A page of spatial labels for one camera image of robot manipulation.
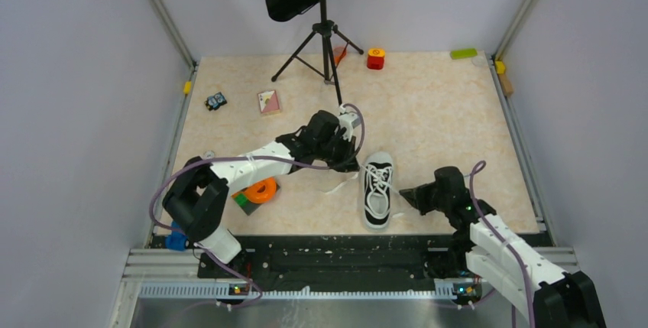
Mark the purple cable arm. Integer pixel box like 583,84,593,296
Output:
148,102,367,309
468,160,536,328

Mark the black white sneaker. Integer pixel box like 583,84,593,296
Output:
358,151,395,232

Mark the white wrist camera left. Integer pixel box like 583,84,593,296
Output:
338,105,361,141

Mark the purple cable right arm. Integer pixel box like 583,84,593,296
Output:
468,160,536,328

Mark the orange ring toy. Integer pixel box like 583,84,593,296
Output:
232,177,280,206

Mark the grey base plate green block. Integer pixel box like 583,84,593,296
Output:
232,192,278,216

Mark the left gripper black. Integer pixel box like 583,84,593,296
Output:
315,131,359,173

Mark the yellow clip left rail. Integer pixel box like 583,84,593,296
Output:
183,81,192,95

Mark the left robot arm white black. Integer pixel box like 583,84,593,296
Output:
154,103,365,277

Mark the orange plastic cup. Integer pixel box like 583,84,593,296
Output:
333,46,348,67

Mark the blue toy car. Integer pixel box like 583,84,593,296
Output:
164,221,189,252

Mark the wooden block right rail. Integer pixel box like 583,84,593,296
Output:
497,73,514,97

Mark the small black blue toy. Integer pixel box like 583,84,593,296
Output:
204,92,228,111

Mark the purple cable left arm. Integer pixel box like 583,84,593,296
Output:
148,102,367,309

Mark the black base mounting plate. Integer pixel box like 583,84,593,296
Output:
228,235,477,292

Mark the lime green block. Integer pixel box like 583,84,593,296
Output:
450,48,478,60

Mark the white slotted cable duct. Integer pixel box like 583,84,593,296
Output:
138,280,478,300

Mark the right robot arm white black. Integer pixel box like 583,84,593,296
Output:
399,161,606,327

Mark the pink white card box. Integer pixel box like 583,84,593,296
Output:
258,89,281,115

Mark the red yellow button block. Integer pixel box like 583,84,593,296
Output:
367,47,386,70

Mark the yellow corner clip right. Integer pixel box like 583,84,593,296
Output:
494,60,507,75

